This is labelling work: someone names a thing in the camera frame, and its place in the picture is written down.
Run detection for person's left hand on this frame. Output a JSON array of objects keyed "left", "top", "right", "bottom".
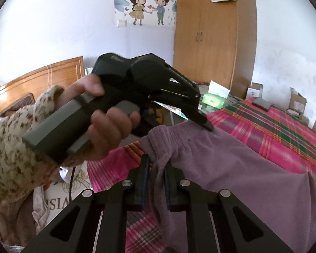
[{"left": 56, "top": 73, "right": 142, "bottom": 167}]

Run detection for plaid pink green bedsheet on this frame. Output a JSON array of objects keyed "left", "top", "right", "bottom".
[{"left": 87, "top": 100, "right": 316, "bottom": 252}]

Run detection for white carton box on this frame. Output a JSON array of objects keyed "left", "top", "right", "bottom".
[{"left": 246, "top": 82, "right": 263, "bottom": 99}]

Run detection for wooden headboard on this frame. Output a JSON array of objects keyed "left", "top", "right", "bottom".
[{"left": 0, "top": 57, "right": 85, "bottom": 113}]

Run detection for speckled knit sleeve forearm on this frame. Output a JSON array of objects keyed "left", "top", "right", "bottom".
[{"left": 0, "top": 85, "right": 80, "bottom": 211}]

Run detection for wooden wardrobe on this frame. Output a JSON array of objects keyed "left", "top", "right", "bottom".
[{"left": 173, "top": 0, "right": 257, "bottom": 99}]

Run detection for brown cardboard box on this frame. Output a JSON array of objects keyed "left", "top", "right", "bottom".
[{"left": 287, "top": 88, "right": 307, "bottom": 119}]

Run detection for dark smartphone on bed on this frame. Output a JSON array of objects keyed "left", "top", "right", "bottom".
[{"left": 252, "top": 98, "right": 272, "bottom": 111}]

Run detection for cartoon couple wall sticker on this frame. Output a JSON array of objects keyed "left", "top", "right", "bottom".
[{"left": 129, "top": 0, "right": 169, "bottom": 26}]

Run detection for purple fleece pants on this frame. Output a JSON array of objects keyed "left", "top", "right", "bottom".
[{"left": 140, "top": 121, "right": 316, "bottom": 252}]

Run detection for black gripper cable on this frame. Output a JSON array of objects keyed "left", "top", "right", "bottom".
[{"left": 68, "top": 166, "right": 77, "bottom": 203}]

